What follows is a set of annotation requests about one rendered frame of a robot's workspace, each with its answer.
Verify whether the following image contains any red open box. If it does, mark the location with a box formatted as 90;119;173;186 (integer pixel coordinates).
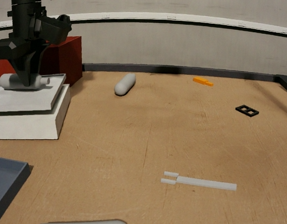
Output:
0;36;83;87

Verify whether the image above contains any white digital weighing scale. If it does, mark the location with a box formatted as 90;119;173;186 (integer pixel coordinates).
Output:
0;74;71;139

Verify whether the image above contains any black rectangular double-loop buckle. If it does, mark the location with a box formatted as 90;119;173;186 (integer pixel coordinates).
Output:
236;105;259;117

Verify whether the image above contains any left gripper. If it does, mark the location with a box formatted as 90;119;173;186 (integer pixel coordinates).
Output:
0;2;51;87

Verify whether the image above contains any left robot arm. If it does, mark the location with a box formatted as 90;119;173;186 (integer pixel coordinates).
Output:
12;0;72;45

